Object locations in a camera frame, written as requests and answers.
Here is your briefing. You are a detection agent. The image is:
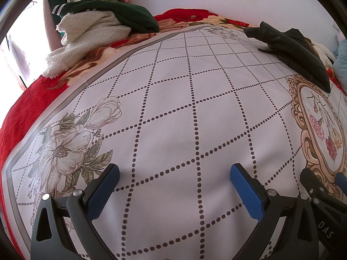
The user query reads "pink hanging cloth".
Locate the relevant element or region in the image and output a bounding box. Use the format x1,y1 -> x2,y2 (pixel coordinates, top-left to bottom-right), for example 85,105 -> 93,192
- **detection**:
42,0 -> 62,52

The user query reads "white fleece cloth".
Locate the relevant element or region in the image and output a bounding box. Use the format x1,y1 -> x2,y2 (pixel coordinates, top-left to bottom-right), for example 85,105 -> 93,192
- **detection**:
44,12 -> 131,80

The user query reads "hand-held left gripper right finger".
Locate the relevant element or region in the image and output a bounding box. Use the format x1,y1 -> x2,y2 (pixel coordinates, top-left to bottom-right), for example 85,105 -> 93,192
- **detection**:
229,163 -> 326,260

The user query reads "white crumpled cloth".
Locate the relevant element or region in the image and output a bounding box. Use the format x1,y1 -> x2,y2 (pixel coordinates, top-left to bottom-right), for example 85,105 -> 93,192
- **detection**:
309,38 -> 337,69

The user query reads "black leather jacket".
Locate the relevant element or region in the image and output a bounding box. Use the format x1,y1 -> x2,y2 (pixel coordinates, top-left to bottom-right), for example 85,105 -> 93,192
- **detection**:
243,21 -> 332,93

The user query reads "white floral printed bed sheet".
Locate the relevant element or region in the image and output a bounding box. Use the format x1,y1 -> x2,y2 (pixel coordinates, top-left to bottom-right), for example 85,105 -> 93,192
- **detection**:
4,23 -> 347,260

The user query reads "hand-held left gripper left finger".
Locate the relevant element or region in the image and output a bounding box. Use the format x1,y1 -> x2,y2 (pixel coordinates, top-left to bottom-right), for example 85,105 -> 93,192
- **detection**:
31,164 -> 120,260

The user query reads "green garment with striped cuffs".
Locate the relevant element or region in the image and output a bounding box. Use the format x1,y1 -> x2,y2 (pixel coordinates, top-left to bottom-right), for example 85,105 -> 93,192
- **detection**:
49,0 -> 160,33

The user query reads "red floral blanket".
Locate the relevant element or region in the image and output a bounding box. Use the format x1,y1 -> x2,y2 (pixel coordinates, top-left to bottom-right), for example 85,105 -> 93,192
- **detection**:
0,9 -> 347,253

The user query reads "light blue cloth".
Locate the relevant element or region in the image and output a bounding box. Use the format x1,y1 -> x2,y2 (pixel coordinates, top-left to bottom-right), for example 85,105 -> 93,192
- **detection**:
332,32 -> 347,81

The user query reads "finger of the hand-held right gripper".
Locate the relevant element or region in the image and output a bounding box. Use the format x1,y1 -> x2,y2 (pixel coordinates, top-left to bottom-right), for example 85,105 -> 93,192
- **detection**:
335,172 -> 347,189
300,167 -> 330,199

